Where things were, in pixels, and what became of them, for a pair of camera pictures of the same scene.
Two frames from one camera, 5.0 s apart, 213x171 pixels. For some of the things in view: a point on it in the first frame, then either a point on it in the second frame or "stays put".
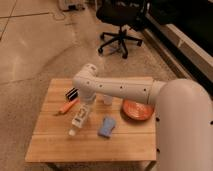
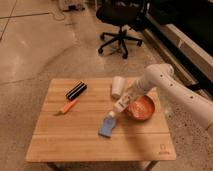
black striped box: (72, 94) stays put
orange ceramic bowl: (136, 110) stays put
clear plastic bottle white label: (80, 117) → (119, 105)
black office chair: (126, 14) stays put
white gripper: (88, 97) → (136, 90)
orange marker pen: (68, 107) stays put
